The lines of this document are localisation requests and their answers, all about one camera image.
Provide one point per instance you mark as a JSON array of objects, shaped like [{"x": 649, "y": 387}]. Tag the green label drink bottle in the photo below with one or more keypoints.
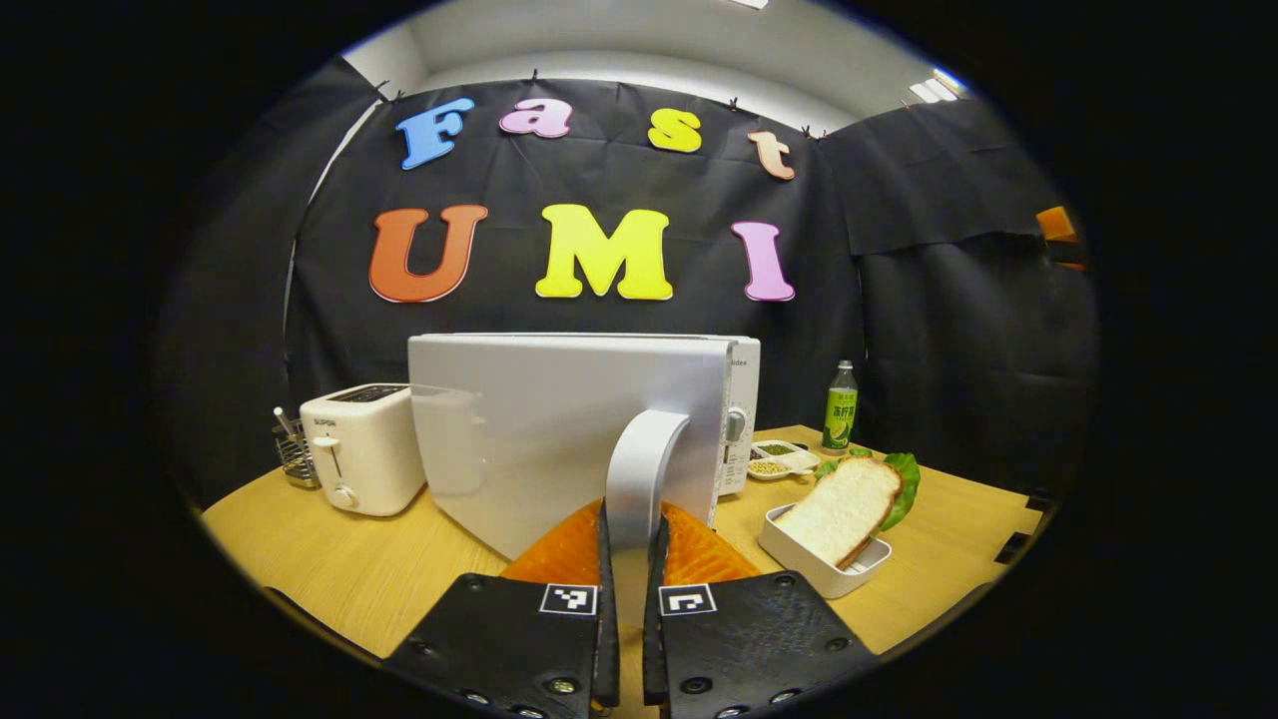
[{"x": 840, "y": 414}]

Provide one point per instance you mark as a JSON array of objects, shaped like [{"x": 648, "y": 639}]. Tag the metal utensil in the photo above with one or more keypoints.
[{"x": 284, "y": 419}]

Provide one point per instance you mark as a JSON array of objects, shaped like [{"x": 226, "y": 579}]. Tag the bread and lettuce sandwich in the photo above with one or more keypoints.
[{"x": 839, "y": 509}]

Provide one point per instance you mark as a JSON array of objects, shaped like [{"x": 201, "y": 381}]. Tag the white rectangular food container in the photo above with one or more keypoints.
[{"x": 809, "y": 567}]

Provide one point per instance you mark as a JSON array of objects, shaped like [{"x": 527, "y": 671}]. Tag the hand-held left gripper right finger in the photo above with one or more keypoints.
[{"x": 654, "y": 649}]

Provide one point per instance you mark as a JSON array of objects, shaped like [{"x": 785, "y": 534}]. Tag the small ceiling light panel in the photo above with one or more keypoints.
[{"x": 937, "y": 88}]

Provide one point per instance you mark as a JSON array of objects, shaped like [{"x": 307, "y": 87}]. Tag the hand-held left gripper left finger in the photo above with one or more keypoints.
[{"x": 607, "y": 649}]

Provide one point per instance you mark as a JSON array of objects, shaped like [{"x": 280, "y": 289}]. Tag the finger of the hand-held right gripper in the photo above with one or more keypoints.
[{"x": 1056, "y": 225}]

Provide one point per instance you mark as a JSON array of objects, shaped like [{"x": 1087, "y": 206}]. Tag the white microwave oven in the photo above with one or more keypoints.
[{"x": 559, "y": 429}]

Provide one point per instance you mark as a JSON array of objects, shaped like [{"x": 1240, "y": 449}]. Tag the white divided seasoning dish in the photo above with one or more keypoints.
[{"x": 784, "y": 463}]

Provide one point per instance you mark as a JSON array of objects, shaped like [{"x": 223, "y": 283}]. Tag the white toaster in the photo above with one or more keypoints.
[{"x": 364, "y": 449}]

